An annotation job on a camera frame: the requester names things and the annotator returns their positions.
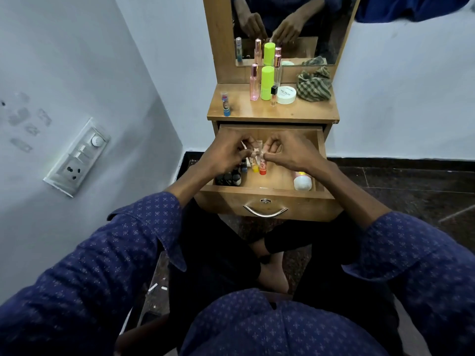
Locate person's right forearm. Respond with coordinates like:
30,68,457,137
315,160,392,231

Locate black trousers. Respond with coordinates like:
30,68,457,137
167,199,406,356

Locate clear perfume bottle copper cap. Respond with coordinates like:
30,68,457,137
273,54,283,89

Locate green cylindrical bottle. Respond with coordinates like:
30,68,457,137
261,66,275,101

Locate person's right hand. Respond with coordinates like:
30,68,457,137
261,131,331,175

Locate white cream jar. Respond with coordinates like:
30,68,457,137
276,86,297,105

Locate metal drawer handle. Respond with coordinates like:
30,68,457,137
243,204,289,219

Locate white wall switchboard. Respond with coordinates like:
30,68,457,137
43,117,111,198

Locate blue hanging cloth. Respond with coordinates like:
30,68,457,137
354,0,474,23

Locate group of dark small bottles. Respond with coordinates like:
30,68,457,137
215,168,243,187

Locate pink perfume bottle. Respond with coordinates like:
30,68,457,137
249,63,260,101

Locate person's left hand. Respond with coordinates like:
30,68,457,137
202,129,258,178

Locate clear lip balm pack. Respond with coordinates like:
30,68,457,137
249,140,268,176

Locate wooden dressing table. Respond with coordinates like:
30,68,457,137
195,0,363,223

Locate dressing table mirror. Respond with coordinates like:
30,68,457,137
231,0,359,67

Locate blue patterned shirt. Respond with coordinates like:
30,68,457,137
0,191,475,356

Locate person's foot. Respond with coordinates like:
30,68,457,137
250,237,290,294

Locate wooden drawer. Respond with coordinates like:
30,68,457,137
195,124,344,223

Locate person's left forearm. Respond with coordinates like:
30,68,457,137
165,159,220,209

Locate checkered green cloth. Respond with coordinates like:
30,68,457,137
296,66,333,103

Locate white plastic bottle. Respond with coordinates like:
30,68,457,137
293,171,314,192

